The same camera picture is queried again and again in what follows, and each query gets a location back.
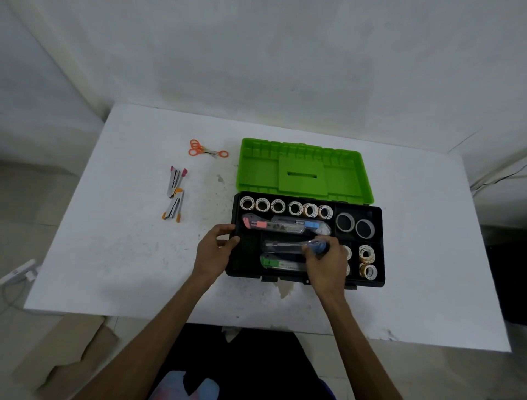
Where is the person's left hand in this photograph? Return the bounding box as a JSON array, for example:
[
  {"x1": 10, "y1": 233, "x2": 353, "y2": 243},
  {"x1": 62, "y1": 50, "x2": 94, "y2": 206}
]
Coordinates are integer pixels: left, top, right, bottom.
[{"x1": 191, "y1": 224, "x2": 241, "y2": 287}]

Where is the person's right hand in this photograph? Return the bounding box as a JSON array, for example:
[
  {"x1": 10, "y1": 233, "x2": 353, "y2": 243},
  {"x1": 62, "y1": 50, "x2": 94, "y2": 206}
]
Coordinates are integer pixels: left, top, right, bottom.
[{"x1": 302, "y1": 235, "x2": 349, "y2": 302}]

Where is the black toolbox tray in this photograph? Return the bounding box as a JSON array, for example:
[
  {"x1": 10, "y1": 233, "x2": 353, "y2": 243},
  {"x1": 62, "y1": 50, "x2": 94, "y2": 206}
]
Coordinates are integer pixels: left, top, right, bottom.
[{"x1": 227, "y1": 191, "x2": 385, "y2": 287}]

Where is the dark tape roll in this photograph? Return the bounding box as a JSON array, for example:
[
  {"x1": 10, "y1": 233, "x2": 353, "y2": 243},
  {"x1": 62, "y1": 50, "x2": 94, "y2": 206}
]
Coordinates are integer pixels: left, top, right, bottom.
[{"x1": 335, "y1": 212, "x2": 356, "y2": 233}]

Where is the black tape roll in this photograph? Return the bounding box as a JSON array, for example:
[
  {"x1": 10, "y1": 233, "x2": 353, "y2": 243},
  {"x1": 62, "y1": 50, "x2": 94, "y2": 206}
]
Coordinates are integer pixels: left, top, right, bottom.
[{"x1": 355, "y1": 219, "x2": 376, "y2": 240}]

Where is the blue knife package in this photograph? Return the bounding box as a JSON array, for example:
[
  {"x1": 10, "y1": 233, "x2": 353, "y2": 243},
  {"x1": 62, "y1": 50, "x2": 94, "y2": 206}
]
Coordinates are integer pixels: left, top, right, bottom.
[{"x1": 261, "y1": 238, "x2": 330, "y2": 257}]

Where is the pink capped utility knife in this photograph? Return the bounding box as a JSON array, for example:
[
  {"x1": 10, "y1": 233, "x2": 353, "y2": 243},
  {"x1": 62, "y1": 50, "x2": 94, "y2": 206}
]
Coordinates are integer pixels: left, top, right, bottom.
[{"x1": 241, "y1": 213, "x2": 305, "y2": 236}]

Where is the green utility knife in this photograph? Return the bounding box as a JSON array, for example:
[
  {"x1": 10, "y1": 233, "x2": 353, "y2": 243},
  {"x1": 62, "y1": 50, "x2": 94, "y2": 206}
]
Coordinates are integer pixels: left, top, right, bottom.
[{"x1": 259, "y1": 253, "x2": 307, "y2": 273}]

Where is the pink stapler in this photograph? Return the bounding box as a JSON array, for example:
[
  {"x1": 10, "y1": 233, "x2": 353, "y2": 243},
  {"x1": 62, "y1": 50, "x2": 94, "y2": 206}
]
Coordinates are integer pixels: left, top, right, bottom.
[{"x1": 166, "y1": 166, "x2": 188, "y2": 198}]

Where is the black toolbox with green lid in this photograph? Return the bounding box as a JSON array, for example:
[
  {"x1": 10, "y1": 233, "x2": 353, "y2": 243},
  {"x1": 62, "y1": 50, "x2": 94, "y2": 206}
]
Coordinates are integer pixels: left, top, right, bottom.
[{"x1": 225, "y1": 137, "x2": 386, "y2": 290}]

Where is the person's left forearm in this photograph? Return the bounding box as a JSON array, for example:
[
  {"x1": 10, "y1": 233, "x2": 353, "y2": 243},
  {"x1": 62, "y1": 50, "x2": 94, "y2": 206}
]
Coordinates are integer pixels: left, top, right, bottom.
[{"x1": 74, "y1": 274, "x2": 213, "y2": 400}]

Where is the person's right forearm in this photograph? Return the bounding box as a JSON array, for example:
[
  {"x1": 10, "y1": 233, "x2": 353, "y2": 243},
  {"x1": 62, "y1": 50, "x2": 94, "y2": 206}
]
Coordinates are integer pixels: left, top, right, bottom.
[{"x1": 319, "y1": 288, "x2": 402, "y2": 400}]

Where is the person's black clothing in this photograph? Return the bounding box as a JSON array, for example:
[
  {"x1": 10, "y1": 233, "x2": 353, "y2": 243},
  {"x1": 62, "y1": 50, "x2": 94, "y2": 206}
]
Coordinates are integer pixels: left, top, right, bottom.
[{"x1": 148, "y1": 323, "x2": 330, "y2": 400}]

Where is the brown cardboard piece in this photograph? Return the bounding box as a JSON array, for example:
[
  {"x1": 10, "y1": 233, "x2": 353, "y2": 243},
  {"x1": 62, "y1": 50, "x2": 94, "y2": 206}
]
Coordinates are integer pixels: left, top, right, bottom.
[{"x1": 12, "y1": 315, "x2": 120, "y2": 400}]

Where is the white power strip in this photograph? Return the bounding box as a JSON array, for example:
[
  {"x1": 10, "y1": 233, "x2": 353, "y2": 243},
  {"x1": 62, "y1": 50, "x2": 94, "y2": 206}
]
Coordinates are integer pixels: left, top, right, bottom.
[{"x1": 0, "y1": 258, "x2": 38, "y2": 286}]

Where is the black wall cable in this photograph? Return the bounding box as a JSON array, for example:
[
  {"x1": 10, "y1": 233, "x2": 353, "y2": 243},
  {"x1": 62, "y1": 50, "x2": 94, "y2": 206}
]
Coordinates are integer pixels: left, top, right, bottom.
[{"x1": 471, "y1": 164, "x2": 527, "y2": 192}]

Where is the white power cable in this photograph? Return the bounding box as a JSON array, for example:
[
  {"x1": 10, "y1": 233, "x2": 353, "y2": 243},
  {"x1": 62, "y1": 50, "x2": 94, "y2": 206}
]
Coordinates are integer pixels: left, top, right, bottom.
[{"x1": 0, "y1": 284, "x2": 25, "y2": 314}]

